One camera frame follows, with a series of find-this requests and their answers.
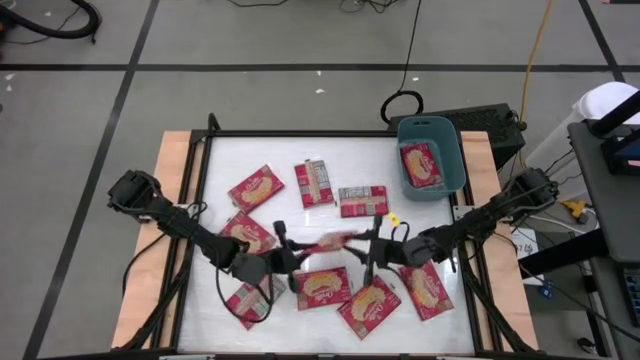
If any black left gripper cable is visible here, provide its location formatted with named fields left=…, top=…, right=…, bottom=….
left=214, top=264, right=276, bottom=325

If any yellow cable plug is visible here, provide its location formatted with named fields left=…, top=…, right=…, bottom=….
left=559, top=198, right=592, bottom=220

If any black metal table frame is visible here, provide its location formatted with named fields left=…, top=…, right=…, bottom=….
left=119, top=112, right=539, bottom=360

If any dark grey desk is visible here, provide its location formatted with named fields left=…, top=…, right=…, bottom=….
left=567, top=119, right=640, bottom=360

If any white rounded bin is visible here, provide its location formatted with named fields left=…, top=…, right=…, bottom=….
left=524, top=81, right=640, bottom=174

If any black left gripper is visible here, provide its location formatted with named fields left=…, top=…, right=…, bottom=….
left=263, top=220, right=325, bottom=295

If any teal plastic basket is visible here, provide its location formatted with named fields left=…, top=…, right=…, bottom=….
left=396, top=115, right=467, bottom=203

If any thick black hose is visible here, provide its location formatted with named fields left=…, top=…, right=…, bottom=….
left=0, top=0, right=103, bottom=44

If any black and blue device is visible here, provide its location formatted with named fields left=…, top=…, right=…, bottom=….
left=601, top=134, right=640, bottom=176

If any white paper sheet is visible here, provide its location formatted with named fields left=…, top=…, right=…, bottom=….
left=509, top=227, right=540, bottom=286

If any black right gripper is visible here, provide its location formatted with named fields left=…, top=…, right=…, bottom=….
left=345, top=215, right=409, bottom=287

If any black desk crossbar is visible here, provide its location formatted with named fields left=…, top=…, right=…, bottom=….
left=517, top=228, right=609, bottom=279

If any long yellow cable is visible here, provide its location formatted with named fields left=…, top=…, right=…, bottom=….
left=516, top=0, right=556, bottom=169

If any black looped floor cable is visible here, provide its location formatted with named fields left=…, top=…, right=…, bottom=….
left=379, top=0, right=425, bottom=126

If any black perforated equipment box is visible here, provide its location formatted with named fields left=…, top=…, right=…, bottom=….
left=388, top=102, right=527, bottom=171

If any light wooden side board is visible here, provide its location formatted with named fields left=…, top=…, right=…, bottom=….
left=458, top=130, right=540, bottom=351
left=110, top=130, right=206, bottom=350

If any red popcorn bag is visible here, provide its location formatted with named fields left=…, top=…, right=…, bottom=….
left=338, top=184, right=391, bottom=220
left=218, top=209, right=278, bottom=256
left=224, top=273, right=289, bottom=331
left=399, top=142, right=445, bottom=190
left=398, top=259, right=455, bottom=322
left=227, top=163, right=286, bottom=215
left=293, top=158, right=336, bottom=210
left=309, top=230, right=361, bottom=254
left=336, top=274, right=403, bottom=341
left=294, top=266, right=354, bottom=312

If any thin black power cable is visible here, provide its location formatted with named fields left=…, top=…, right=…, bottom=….
left=121, top=232, right=169, bottom=301

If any dark keyboard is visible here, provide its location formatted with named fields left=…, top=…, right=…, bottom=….
left=621, top=267, right=640, bottom=329

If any tangled black cable bundle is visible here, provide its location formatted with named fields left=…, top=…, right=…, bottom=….
left=339, top=0, right=406, bottom=15

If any black bar on desk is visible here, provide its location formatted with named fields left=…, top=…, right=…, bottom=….
left=589, top=89, right=640, bottom=139

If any thin black floor cable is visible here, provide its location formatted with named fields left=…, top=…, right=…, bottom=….
left=224, top=0, right=294, bottom=9

